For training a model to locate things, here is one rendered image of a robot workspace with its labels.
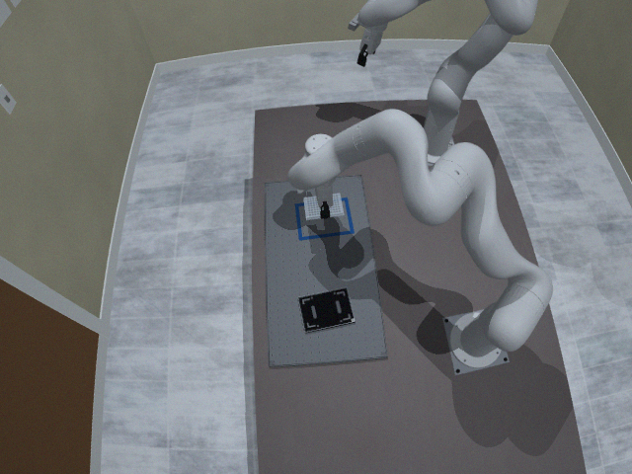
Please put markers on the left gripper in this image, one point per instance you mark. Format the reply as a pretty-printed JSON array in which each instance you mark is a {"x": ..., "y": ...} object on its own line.
[{"x": 325, "y": 199}]

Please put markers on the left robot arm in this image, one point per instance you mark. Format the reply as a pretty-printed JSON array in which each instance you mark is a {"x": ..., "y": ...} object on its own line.
[{"x": 462, "y": 176}]

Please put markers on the blue rectangular tape outline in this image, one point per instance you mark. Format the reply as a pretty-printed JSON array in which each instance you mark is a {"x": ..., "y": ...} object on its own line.
[{"x": 324, "y": 235}]

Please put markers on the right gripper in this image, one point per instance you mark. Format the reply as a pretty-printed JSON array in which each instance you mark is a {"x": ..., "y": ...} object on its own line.
[{"x": 370, "y": 40}]

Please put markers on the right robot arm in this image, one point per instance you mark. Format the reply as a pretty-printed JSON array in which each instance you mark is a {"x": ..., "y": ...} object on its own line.
[{"x": 513, "y": 18}]

